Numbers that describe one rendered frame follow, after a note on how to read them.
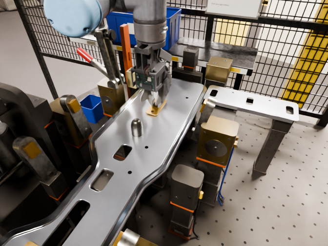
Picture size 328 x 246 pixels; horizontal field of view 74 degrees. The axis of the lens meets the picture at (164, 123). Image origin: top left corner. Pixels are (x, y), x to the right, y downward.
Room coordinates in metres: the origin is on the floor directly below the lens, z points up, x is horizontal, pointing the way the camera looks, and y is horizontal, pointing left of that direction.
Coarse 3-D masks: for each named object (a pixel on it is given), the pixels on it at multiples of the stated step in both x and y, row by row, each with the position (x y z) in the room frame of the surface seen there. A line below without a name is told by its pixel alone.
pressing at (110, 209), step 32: (192, 96) 0.61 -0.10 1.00; (128, 128) 0.45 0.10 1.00; (160, 128) 0.45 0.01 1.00; (96, 160) 0.33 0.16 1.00; (128, 160) 0.33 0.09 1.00; (160, 160) 0.33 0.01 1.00; (96, 192) 0.25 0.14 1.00; (128, 192) 0.25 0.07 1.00; (32, 224) 0.18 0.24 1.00; (96, 224) 0.18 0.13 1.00
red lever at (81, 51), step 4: (80, 48) 0.64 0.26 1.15; (80, 52) 0.63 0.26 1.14; (84, 52) 0.64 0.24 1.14; (84, 56) 0.63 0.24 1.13; (88, 56) 0.63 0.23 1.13; (88, 60) 0.62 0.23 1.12; (92, 60) 0.63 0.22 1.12; (92, 64) 0.62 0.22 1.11; (96, 64) 0.62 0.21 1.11; (100, 64) 0.62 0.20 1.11; (100, 68) 0.61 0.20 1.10; (104, 68) 0.62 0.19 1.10; (104, 72) 0.61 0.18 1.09
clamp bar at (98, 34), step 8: (96, 32) 0.59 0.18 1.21; (104, 32) 0.60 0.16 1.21; (112, 32) 0.59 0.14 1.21; (104, 40) 0.61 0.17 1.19; (112, 40) 0.59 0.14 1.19; (104, 48) 0.59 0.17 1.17; (112, 48) 0.61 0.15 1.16; (104, 56) 0.59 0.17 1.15; (112, 56) 0.61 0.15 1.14; (104, 64) 0.59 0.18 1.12; (112, 64) 0.61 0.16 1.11; (112, 72) 0.58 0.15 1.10; (120, 80) 0.61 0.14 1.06
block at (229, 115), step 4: (216, 108) 0.57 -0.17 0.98; (220, 108) 0.57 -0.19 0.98; (224, 108) 0.57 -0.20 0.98; (212, 112) 0.55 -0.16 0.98; (216, 112) 0.55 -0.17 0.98; (220, 112) 0.55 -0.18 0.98; (224, 112) 0.55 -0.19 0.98; (228, 112) 0.55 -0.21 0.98; (232, 112) 0.55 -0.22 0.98; (216, 116) 0.53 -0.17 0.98; (220, 116) 0.53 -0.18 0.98; (224, 116) 0.53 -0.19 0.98; (228, 116) 0.53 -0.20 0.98; (232, 116) 0.53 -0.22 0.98; (232, 120) 0.51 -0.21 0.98; (196, 168) 0.52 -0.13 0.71; (224, 172) 0.51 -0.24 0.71
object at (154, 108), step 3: (165, 102) 0.56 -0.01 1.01; (150, 105) 0.54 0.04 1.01; (153, 105) 0.54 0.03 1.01; (162, 105) 0.54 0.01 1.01; (150, 108) 0.53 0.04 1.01; (153, 108) 0.53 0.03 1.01; (156, 108) 0.53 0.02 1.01; (159, 108) 0.53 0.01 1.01; (147, 111) 0.52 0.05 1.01; (150, 111) 0.52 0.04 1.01; (156, 111) 0.52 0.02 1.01; (159, 111) 0.52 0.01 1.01; (153, 114) 0.50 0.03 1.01; (156, 114) 0.50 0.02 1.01
